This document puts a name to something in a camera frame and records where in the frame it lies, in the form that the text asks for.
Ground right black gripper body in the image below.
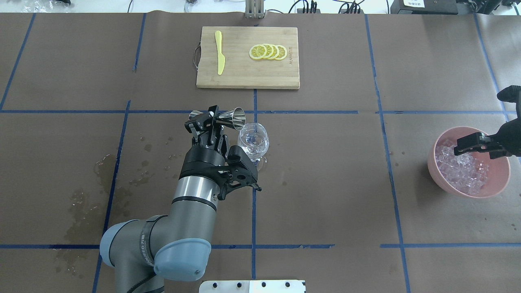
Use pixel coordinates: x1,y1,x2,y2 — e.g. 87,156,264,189
488,118,521,160

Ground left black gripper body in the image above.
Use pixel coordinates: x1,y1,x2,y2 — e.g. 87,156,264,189
179,132,230,181

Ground steel cocktail jigger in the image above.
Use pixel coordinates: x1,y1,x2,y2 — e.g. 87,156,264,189
208,107,246,131

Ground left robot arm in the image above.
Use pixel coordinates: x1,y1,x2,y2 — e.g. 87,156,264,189
99,105,245,293

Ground clear ice cubes pile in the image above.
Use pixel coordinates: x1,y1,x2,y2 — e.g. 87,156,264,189
435,139,489,195

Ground clear wine glass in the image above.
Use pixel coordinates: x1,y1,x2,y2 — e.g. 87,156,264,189
238,122,269,171

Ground pink bowl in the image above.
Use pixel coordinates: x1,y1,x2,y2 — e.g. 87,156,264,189
427,127,510,199

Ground bamboo cutting board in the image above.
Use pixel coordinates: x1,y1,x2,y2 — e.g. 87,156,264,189
197,26,301,90

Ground yellow plastic knife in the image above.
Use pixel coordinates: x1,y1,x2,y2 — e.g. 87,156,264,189
215,31,226,75

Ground lemon slices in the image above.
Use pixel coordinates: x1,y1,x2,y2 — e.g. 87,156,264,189
249,43,289,61

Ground black box device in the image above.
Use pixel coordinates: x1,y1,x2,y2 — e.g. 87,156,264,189
390,0,458,15

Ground aluminium frame post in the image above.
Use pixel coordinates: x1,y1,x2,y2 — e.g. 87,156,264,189
245,0,266,19

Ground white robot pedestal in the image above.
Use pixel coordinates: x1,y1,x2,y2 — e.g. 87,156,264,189
199,280,306,293

